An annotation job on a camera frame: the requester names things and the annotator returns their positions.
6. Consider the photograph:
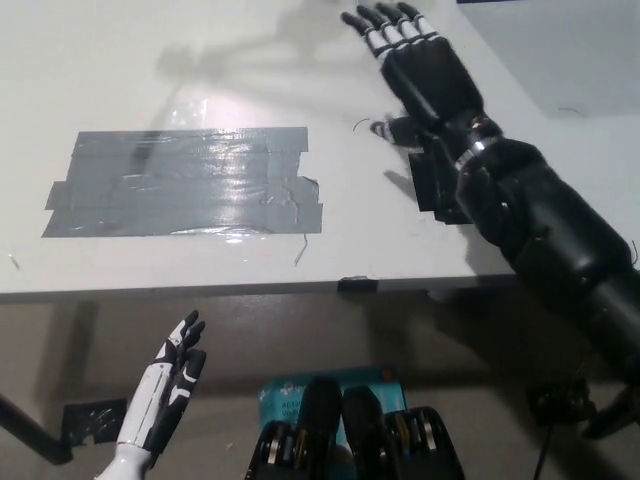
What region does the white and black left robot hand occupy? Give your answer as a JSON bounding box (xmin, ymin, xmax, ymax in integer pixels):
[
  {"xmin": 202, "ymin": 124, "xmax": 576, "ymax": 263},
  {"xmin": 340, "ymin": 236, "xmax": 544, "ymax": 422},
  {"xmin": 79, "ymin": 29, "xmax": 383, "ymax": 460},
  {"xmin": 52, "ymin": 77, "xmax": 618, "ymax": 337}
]
[{"xmin": 116, "ymin": 309, "xmax": 208, "ymax": 455}]

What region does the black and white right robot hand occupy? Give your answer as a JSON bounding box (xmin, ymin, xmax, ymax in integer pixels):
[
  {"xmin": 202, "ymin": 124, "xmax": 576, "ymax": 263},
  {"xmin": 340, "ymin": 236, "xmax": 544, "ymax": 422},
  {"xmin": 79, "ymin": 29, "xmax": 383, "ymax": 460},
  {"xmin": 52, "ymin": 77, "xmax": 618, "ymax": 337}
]
[{"xmin": 340, "ymin": 1, "xmax": 502, "ymax": 162}]

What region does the black table leg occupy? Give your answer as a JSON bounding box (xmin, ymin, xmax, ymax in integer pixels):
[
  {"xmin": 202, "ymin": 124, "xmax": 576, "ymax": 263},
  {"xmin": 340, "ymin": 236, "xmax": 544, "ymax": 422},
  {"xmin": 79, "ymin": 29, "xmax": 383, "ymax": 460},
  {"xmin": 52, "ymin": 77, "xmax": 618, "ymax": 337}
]
[
  {"xmin": 581, "ymin": 382, "xmax": 640, "ymax": 442},
  {"xmin": 0, "ymin": 391, "xmax": 72, "ymax": 465}
]

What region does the teal printed box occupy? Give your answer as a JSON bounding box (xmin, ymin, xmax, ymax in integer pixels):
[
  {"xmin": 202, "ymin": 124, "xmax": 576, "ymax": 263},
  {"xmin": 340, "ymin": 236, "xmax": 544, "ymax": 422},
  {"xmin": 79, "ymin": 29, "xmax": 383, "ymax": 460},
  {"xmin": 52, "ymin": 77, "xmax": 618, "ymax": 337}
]
[{"xmin": 256, "ymin": 366, "xmax": 407, "ymax": 444}]

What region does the small black table clip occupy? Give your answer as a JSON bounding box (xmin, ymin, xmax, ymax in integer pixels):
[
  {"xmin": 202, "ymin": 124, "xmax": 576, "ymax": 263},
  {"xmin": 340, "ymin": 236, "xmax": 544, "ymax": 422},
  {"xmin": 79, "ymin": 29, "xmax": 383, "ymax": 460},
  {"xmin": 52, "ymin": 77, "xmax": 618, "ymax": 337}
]
[{"xmin": 337, "ymin": 274, "xmax": 379, "ymax": 294}]

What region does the black floor stand base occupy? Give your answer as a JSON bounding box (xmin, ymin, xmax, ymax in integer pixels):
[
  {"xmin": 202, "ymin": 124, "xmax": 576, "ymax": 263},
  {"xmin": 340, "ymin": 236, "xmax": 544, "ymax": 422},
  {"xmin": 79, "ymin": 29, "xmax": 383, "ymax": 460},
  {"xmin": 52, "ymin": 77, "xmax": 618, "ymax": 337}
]
[{"xmin": 531, "ymin": 378, "xmax": 601, "ymax": 427}]

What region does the grey duct tape patch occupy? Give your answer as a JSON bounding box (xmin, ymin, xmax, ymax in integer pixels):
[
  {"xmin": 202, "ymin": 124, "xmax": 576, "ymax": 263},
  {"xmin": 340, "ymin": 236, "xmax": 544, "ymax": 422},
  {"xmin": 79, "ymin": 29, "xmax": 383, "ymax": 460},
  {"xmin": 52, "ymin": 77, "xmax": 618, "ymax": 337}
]
[{"xmin": 41, "ymin": 125, "xmax": 324, "ymax": 241}]

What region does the thin black cable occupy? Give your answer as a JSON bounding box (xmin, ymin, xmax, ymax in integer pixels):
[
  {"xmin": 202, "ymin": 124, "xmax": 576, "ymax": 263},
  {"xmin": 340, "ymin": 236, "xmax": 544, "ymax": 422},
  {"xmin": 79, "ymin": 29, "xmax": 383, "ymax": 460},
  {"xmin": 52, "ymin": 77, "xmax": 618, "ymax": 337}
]
[{"xmin": 531, "ymin": 422, "xmax": 555, "ymax": 480}]

